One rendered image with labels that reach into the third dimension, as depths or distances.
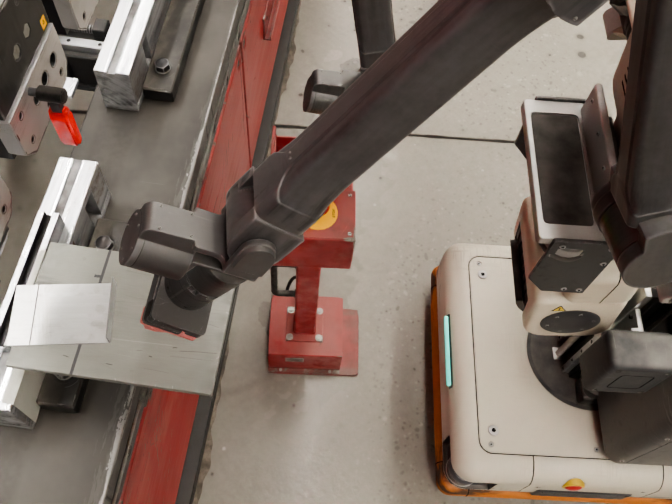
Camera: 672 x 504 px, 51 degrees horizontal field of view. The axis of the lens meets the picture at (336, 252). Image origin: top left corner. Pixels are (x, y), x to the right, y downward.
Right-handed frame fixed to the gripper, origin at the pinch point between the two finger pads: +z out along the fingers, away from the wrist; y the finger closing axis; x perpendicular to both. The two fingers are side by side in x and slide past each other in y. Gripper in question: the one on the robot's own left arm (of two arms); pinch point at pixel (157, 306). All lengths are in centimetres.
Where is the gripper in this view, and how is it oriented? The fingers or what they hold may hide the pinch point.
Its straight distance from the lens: 88.4
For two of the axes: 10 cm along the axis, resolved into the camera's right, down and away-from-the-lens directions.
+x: 8.1, 3.6, 4.6
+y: -1.3, 8.8, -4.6
